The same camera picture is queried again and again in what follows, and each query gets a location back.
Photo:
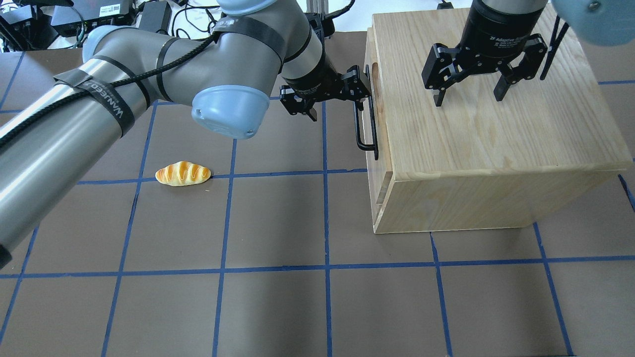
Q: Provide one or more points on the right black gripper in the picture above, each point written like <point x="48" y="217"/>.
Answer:
<point x="497" y="29"/>

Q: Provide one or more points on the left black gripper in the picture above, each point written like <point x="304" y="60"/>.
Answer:
<point x="311" y="75"/>

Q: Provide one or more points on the black drawer handle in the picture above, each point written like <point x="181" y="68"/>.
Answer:
<point x="365" y="124"/>

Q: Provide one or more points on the wooden drawer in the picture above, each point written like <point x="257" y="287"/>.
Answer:
<point x="379" y="172"/>

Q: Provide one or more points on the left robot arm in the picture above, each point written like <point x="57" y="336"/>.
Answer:
<point x="227" y="80"/>

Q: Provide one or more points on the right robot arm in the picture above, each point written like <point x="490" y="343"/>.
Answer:
<point x="601" y="22"/>

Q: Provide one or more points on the wooden drawer cabinet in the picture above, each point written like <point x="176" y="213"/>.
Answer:
<point x="475" y="163"/>

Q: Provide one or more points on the toy bread roll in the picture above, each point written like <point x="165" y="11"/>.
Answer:
<point x="183" y="173"/>

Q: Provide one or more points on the black power adapter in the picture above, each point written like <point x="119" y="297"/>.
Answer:
<point x="155" y="16"/>

